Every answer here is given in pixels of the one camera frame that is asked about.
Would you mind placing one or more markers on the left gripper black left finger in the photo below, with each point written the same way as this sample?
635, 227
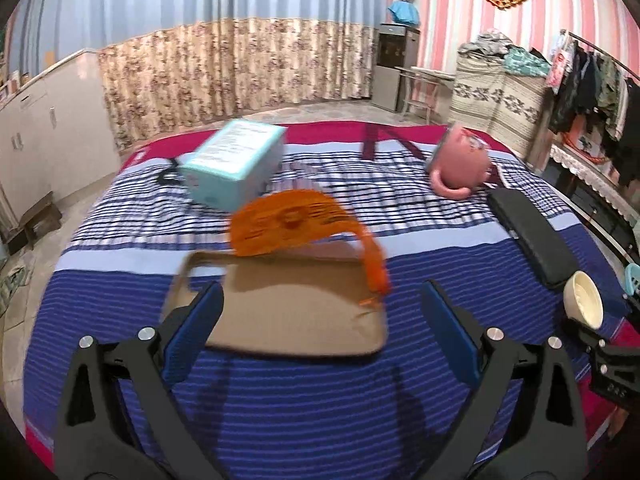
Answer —
95, 437

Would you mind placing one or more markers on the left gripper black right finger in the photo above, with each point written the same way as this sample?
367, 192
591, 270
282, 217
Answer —
546, 435

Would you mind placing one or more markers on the cream round plastic bowl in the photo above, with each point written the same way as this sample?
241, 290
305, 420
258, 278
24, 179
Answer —
582, 300

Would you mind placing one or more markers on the orange plastic mesh bag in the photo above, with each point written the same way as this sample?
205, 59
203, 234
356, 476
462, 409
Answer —
296, 218

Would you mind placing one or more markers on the light blue laundry basket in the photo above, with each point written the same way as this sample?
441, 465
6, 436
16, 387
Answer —
632, 279

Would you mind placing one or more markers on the black rectangular pouch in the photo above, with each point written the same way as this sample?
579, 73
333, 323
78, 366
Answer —
549, 256

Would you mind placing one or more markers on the striped blue red bedspread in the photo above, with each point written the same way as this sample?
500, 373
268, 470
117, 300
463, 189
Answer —
381, 416

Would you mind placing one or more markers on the low shelf with lace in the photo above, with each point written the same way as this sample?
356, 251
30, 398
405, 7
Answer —
602, 208

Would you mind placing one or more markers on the small wooden stool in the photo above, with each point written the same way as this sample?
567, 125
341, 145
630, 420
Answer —
46, 212

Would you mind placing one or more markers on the brown rectangular tray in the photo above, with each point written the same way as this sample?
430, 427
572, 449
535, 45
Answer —
306, 303

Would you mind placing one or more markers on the patterned cloth covered chest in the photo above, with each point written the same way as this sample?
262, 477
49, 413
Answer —
499, 97

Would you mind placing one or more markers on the clothes rack with garments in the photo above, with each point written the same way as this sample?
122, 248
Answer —
596, 107

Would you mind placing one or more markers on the white cabinet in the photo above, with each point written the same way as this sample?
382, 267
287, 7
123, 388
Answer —
56, 135

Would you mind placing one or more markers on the light blue tissue box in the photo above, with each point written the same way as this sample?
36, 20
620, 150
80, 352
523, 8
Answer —
234, 165

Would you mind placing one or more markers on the pile of folded clothes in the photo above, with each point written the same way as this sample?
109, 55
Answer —
495, 47

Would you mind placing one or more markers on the small metal side table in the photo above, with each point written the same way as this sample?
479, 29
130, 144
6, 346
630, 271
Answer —
421, 89

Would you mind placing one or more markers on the grey water dispenser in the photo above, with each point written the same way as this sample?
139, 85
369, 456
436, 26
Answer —
397, 50

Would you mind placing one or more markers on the blue and floral curtain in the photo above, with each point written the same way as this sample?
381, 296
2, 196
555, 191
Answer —
173, 64

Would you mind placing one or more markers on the blue covered water bottle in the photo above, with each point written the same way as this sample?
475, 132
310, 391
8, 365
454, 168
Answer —
405, 13

